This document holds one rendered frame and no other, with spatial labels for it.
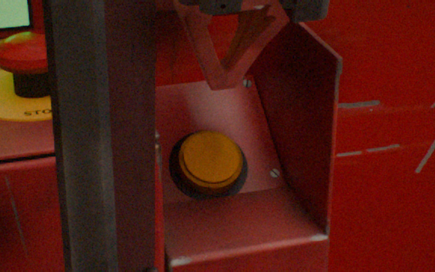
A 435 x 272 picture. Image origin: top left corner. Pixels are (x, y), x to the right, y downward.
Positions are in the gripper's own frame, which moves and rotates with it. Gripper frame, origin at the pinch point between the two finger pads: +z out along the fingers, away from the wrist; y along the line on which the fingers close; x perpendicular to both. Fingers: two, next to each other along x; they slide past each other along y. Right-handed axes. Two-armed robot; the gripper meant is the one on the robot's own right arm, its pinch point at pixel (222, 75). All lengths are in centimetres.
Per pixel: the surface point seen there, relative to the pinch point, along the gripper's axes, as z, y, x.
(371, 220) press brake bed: 32.3, 14.7, -22.0
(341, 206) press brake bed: 30.5, 15.4, -18.9
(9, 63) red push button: -2.0, 0.7, 11.4
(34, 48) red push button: -2.5, 1.1, 10.0
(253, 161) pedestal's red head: 7.0, 0.0, -2.5
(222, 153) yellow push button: 5.8, -0.2, -0.4
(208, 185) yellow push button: 6.6, -1.8, 0.9
